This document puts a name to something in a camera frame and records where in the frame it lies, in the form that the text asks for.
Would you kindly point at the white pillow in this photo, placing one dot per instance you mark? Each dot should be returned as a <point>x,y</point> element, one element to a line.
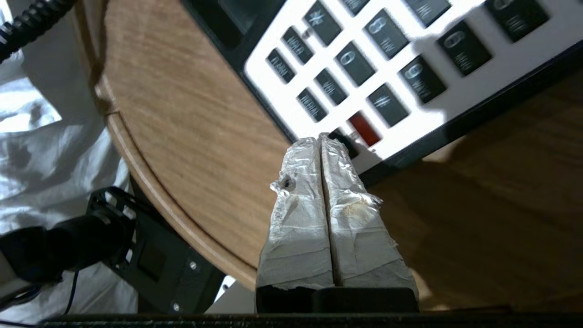
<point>59,150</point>

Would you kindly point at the right gripper white taped right finger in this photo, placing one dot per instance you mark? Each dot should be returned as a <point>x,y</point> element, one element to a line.
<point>355,237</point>

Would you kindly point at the black and silver left robot arm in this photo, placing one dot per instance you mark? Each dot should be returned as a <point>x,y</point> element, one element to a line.
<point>91,237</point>

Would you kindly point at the black white telephone base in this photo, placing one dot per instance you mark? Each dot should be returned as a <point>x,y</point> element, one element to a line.
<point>432,54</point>

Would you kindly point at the round wooden side table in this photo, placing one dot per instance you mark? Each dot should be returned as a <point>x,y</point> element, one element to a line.
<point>191,136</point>

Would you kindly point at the right gripper white taped left finger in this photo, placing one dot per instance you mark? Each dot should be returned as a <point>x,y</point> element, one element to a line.
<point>298,218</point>

